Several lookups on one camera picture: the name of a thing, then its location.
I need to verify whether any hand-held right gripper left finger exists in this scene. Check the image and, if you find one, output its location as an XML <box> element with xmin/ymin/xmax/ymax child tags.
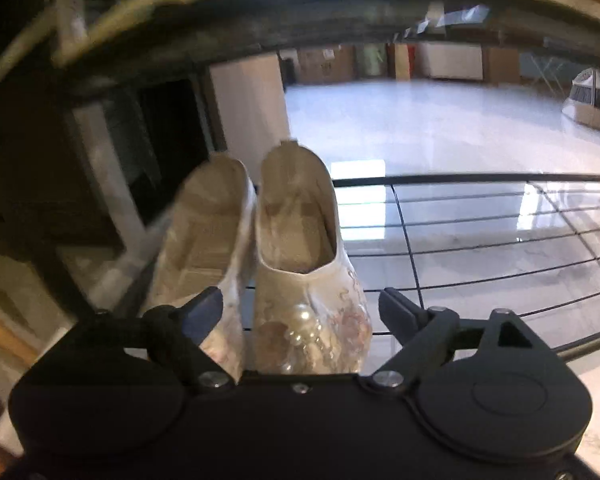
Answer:
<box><xmin>75</xmin><ymin>286</ymin><xmax>233</xmax><ymax>392</ymax></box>

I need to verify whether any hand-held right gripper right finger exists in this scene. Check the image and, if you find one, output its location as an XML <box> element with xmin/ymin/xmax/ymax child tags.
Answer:
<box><xmin>370</xmin><ymin>287</ymin><xmax>538</xmax><ymax>391</ymax></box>

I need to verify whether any cream embroidered shoe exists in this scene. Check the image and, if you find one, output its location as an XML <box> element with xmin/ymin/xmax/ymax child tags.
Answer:
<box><xmin>145</xmin><ymin>152</ymin><xmax>258</xmax><ymax>383</ymax></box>
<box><xmin>252</xmin><ymin>141</ymin><xmax>373</xmax><ymax>376</ymax></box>

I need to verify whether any black metal shoe rack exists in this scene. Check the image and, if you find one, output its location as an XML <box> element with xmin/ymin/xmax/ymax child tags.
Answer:
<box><xmin>0</xmin><ymin>0</ymin><xmax>600</xmax><ymax>366</ymax></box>

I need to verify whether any pale green box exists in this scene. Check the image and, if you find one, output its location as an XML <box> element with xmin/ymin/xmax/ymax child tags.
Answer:
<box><xmin>362</xmin><ymin>42</ymin><xmax>388</xmax><ymax>78</ymax></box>

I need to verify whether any white low cabinet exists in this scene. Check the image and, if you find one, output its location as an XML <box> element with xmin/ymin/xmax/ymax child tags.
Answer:
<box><xmin>417</xmin><ymin>42</ymin><xmax>483</xmax><ymax>81</ymax></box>

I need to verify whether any large brown cardboard box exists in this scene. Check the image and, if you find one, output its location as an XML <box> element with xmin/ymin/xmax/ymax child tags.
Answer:
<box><xmin>297</xmin><ymin>46</ymin><xmax>356</xmax><ymax>83</ymax></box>

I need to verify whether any brown wooden door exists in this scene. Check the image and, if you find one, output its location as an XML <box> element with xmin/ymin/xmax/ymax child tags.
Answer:
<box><xmin>482</xmin><ymin>45</ymin><xmax>521</xmax><ymax>83</ymax></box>

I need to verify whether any open cardboard box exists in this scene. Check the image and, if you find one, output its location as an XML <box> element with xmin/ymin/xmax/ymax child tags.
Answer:
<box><xmin>572</xmin><ymin>105</ymin><xmax>600</xmax><ymax>132</ymax></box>

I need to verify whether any white mesh basket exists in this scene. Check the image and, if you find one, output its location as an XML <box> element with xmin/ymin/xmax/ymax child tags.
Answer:
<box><xmin>562</xmin><ymin>67</ymin><xmax>600</xmax><ymax>111</ymax></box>

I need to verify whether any beige slipper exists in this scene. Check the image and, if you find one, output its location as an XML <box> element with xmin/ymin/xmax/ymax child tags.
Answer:
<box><xmin>55</xmin><ymin>0</ymin><xmax>226</xmax><ymax>68</ymax></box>
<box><xmin>0</xmin><ymin>5</ymin><xmax>61</xmax><ymax>83</ymax></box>

